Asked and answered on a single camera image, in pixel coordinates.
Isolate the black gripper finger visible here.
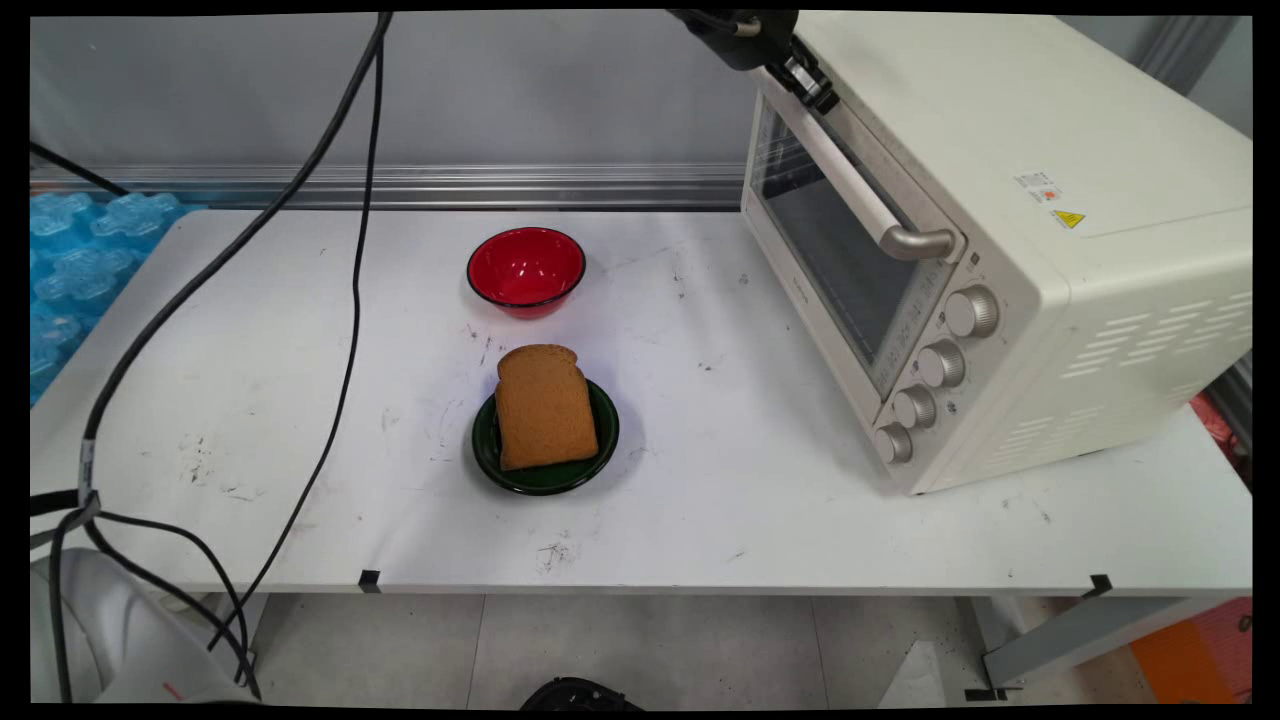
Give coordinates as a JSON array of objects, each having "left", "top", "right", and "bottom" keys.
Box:
[
  {"left": 790, "top": 38, "right": 841, "bottom": 115},
  {"left": 768, "top": 58, "right": 819, "bottom": 105}
]

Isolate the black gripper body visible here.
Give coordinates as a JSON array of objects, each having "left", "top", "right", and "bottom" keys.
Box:
[{"left": 668, "top": 10, "right": 801, "bottom": 73}]

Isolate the glass oven door with handle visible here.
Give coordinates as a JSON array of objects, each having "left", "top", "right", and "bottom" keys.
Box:
[{"left": 738, "top": 60, "right": 968, "bottom": 401}]

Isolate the red glass bowl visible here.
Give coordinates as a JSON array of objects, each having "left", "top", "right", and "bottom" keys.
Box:
[{"left": 466, "top": 226, "right": 588, "bottom": 320}]

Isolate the cream toaster oven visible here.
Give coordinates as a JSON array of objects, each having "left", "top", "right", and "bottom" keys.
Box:
[{"left": 738, "top": 12, "right": 1253, "bottom": 498}]

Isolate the brown bread slice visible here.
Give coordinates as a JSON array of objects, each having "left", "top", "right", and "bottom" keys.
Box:
[{"left": 494, "top": 344, "right": 601, "bottom": 473}]

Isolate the dark green plate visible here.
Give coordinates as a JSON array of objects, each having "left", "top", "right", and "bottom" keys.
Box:
[{"left": 472, "top": 378, "right": 621, "bottom": 497}]

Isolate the red patterned item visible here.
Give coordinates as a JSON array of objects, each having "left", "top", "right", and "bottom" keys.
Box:
[{"left": 1188, "top": 391, "right": 1252, "bottom": 486}]

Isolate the grey table leg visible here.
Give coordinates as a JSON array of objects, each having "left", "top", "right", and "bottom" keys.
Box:
[
  {"left": 215, "top": 593, "right": 271, "bottom": 689},
  {"left": 965, "top": 596, "right": 1219, "bottom": 701}
]

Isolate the black round object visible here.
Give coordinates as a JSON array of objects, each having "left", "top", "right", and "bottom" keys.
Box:
[{"left": 518, "top": 677, "right": 643, "bottom": 712}]

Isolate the orange box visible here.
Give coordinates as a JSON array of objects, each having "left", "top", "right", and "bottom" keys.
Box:
[{"left": 1128, "top": 597, "right": 1253, "bottom": 705}]

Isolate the aluminium rail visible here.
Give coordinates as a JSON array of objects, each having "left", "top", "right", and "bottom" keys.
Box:
[{"left": 30, "top": 163, "right": 747, "bottom": 212}]

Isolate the grey aluminium post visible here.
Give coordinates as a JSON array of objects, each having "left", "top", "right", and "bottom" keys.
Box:
[{"left": 1133, "top": 15, "right": 1243, "bottom": 98}]

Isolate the thin black cable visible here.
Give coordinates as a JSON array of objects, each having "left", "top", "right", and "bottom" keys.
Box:
[{"left": 206, "top": 38, "right": 387, "bottom": 653}]

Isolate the thick black cable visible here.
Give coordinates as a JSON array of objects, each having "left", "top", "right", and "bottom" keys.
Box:
[{"left": 30, "top": 12, "right": 395, "bottom": 703}]

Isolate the black cable by wall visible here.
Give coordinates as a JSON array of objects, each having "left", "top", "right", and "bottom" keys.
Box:
[{"left": 30, "top": 142, "right": 129, "bottom": 198}]

